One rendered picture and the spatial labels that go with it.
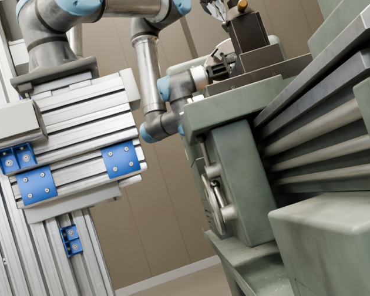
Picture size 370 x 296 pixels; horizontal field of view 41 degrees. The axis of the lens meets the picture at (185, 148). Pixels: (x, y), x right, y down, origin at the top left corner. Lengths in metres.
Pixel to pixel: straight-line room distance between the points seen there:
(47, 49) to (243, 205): 0.68
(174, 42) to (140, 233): 1.98
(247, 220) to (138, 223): 3.93
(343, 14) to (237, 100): 0.42
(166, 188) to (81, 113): 3.68
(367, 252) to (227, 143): 0.65
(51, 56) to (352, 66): 0.97
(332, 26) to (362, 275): 0.37
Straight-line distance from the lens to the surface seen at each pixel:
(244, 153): 1.06
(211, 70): 1.52
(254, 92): 1.05
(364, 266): 0.45
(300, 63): 1.20
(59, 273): 1.54
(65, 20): 1.37
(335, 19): 0.71
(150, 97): 1.62
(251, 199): 1.06
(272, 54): 1.21
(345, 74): 0.58
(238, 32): 1.26
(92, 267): 1.57
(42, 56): 1.39
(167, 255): 4.99
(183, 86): 1.53
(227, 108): 1.04
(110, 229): 4.96
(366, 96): 0.51
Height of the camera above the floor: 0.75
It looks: 5 degrees up
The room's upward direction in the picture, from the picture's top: 18 degrees counter-clockwise
